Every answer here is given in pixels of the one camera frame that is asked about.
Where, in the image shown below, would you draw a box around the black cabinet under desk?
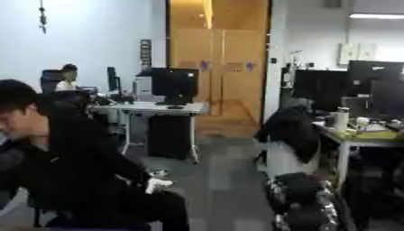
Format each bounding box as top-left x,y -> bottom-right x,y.
145,115 -> 193,161

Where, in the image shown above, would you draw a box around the black computer monitor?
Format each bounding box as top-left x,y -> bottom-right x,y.
150,67 -> 201,106

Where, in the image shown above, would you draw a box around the white office desk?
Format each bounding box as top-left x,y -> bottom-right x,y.
87,100 -> 207,165

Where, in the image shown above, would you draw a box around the wooden double door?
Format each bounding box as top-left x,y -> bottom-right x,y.
167,0 -> 271,118

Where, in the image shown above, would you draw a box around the white handheld object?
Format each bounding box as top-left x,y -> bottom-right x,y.
143,169 -> 176,195

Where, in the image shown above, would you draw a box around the black jacket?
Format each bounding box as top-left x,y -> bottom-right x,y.
252,105 -> 324,165

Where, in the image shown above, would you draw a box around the white chair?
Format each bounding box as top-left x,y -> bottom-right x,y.
253,139 -> 322,181

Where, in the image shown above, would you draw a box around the thin black monitor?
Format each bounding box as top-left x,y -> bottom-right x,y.
106,66 -> 125,93

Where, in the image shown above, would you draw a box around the wide black monitor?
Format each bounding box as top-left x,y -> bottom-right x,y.
290,69 -> 351,113

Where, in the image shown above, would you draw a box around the white bottle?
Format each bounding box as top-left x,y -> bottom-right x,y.
329,106 -> 353,134

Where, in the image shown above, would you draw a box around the seated person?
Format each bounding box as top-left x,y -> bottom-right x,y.
53,63 -> 81,92

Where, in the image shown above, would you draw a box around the cluttered office desk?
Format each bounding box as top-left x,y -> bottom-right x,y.
310,119 -> 404,193

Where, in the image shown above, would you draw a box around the tall black monitor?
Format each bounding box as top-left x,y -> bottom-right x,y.
345,60 -> 404,97

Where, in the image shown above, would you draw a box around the ceiling light strip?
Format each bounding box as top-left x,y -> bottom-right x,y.
347,12 -> 404,21

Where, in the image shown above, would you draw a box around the dark wall poster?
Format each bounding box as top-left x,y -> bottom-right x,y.
139,39 -> 153,69

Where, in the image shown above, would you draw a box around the white wall papers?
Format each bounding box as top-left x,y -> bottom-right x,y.
337,42 -> 379,66

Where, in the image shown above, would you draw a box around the hanging dark cord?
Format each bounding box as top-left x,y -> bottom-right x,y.
36,0 -> 50,34

